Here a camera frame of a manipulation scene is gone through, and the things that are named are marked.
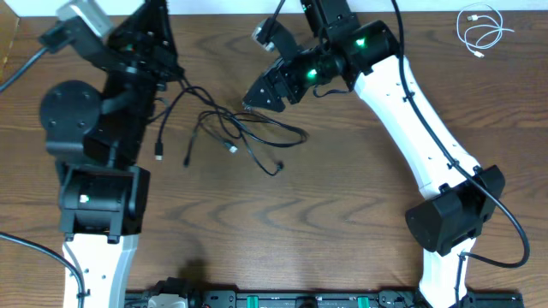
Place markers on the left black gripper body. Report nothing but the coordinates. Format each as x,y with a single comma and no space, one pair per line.
156,65

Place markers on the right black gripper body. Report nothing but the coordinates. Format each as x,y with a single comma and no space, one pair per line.
310,69

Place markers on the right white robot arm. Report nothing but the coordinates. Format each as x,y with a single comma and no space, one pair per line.
458,194

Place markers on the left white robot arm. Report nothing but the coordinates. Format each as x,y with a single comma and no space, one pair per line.
95,137

